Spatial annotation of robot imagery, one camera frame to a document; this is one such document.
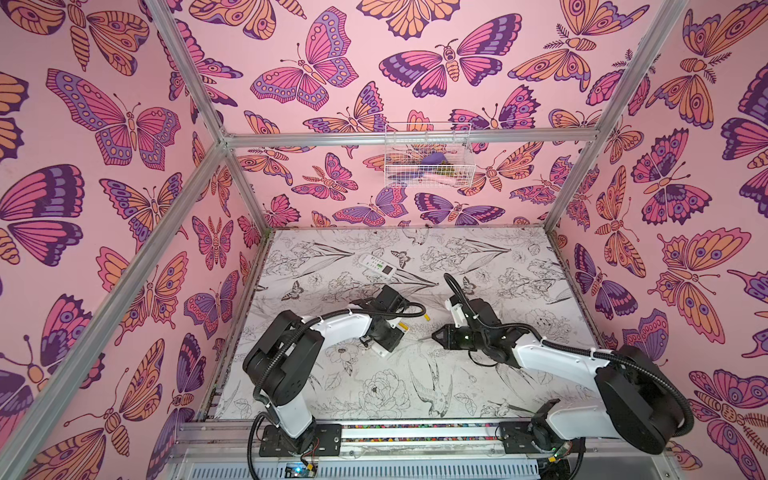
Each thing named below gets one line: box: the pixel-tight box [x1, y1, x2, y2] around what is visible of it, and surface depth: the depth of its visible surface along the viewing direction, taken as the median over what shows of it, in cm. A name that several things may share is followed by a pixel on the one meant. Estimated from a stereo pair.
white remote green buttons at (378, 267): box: [358, 254, 397, 279], surface depth 109 cm
